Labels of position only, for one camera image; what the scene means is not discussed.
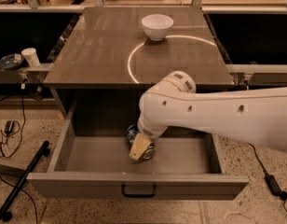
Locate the metal shelf rail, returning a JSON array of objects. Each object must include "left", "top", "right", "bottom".
[
  {"left": 0, "top": 63, "right": 53, "bottom": 85},
  {"left": 226, "top": 64, "right": 287, "bottom": 87}
]

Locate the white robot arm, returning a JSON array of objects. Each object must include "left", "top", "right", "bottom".
[{"left": 130, "top": 71, "right": 287, "bottom": 161}]

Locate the white paper cup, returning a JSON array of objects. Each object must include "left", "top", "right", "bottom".
[{"left": 21, "top": 48, "right": 40, "bottom": 67}]

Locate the white ceramic bowl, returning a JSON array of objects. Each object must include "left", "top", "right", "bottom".
[{"left": 142, "top": 14, "right": 174, "bottom": 41}]

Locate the blue pepsi can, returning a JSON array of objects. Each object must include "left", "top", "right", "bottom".
[{"left": 127, "top": 125, "right": 156, "bottom": 161}]

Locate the black drawer handle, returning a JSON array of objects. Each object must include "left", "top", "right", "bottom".
[{"left": 121, "top": 185, "right": 157, "bottom": 199}]

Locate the grey open drawer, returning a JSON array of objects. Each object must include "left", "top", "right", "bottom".
[{"left": 28, "top": 90, "right": 248, "bottom": 200}]

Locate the metal shelf rail left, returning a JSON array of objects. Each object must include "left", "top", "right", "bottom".
[{"left": 0, "top": 63, "right": 53, "bottom": 85}]

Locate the black cable right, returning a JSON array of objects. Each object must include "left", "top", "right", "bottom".
[{"left": 247, "top": 143, "right": 287, "bottom": 221}]

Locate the black power adapter left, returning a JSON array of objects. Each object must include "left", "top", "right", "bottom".
[{"left": 4, "top": 120, "right": 14, "bottom": 134}]

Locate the black cable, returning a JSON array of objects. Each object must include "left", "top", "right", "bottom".
[
  {"left": 0, "top": 83, "right": 39, "bottom": 224},
  {"left": 247, "top": 143, "right": 287, "bottom": 221}
]

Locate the black bar on floor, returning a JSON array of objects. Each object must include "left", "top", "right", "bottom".
[{"left": 0, "top": 141, "right": 50, "bottom": 222}]

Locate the metal shelf rail right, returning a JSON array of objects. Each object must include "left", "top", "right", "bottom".
[{"left": 226, "top": 64, "right": 287, "bottom": 87}]

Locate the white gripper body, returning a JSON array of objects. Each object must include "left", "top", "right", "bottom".
[{"left": 137, "top": 116, "right": 168, "bottom": 140}]

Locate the grey cabinet counter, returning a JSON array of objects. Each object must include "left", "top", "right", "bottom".
[{"left": 45, "top": 7, "right": 233, "bottom": 89}]

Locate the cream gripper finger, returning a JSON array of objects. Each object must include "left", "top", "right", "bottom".
[{"left": 129, "top": 133, "right": 154, "bottom": 161}]

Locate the dark blue plate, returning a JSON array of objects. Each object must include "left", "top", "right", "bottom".
[{"left": 0, "top": 53, "right": 24, "bottom": 70}]

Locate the black power adapter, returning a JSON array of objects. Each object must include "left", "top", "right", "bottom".
[
  {"left": 265, "top": 173, "right": 287, "bottom": 201},
  {"left": 4, "top": 120, "right": 14, "bottom": 134}
]

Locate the black cable left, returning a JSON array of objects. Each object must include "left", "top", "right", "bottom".
[{"left": 0, "top": 83, "right": 39, "bottom": 224}]

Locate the black power adapter right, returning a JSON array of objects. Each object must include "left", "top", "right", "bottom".
[{"left": 265, "top": 173, "right": 287, "bottom": 201}]

